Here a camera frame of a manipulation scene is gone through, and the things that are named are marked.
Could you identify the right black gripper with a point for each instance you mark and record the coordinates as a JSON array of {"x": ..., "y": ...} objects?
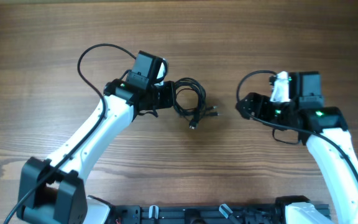
[{"x": 252, "y": 98}]

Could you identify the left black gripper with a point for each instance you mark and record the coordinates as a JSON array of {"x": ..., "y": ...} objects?
[{"x": 168, "y": 86}]

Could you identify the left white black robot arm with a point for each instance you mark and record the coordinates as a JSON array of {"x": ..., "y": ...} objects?
[{"x": 53, "y": 190}]

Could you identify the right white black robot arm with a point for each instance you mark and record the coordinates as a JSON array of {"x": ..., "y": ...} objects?
[{"x": 297, "y": 103}]

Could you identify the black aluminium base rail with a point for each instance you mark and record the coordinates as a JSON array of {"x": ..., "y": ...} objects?
[{"x": 250, "y": 214}]

